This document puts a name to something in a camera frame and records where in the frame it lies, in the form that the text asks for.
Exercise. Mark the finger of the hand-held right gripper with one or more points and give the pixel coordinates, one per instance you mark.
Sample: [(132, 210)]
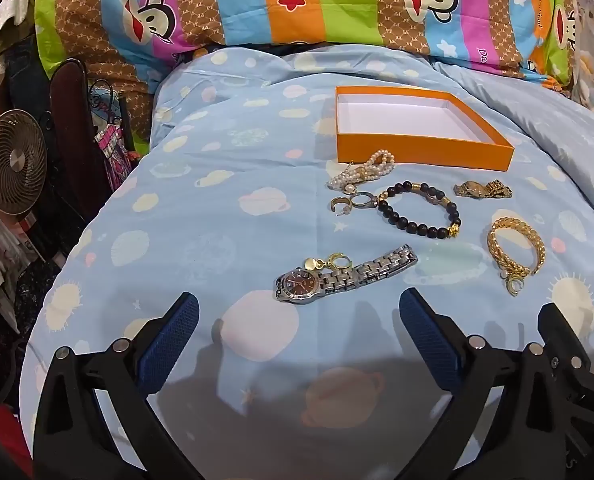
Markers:
[(567, 337)]

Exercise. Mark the gold heart earring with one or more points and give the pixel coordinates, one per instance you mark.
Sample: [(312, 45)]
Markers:
[(310, 263)]

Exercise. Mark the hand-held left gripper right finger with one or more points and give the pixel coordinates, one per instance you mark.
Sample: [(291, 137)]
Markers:
[(429, 340)]

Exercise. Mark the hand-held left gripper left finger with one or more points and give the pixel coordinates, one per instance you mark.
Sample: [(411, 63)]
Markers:
[(169, 340)]

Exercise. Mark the light blue printed blanket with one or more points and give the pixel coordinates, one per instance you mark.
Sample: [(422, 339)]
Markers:
[(202, 220)]

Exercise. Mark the gold wristwatch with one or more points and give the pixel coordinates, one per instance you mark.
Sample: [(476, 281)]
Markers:
[(472, 189)]

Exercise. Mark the pink plaid bag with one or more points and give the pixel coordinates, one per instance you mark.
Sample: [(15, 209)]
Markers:
[(114, 160)]

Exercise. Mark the small white desk fan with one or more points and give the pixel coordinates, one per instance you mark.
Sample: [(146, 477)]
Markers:
[(14, 160)]

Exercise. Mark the silver wristwatch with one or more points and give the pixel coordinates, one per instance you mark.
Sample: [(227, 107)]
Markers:
[(297, 285)]

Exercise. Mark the colourful monkey print quilt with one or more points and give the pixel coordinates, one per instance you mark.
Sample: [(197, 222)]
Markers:
[(297, 0)]

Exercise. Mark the dark wooden chair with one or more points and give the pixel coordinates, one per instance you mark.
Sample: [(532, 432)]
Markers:
[(69, 110)]

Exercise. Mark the orange cardboard box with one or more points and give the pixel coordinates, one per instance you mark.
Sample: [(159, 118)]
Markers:
[(427, 152)]

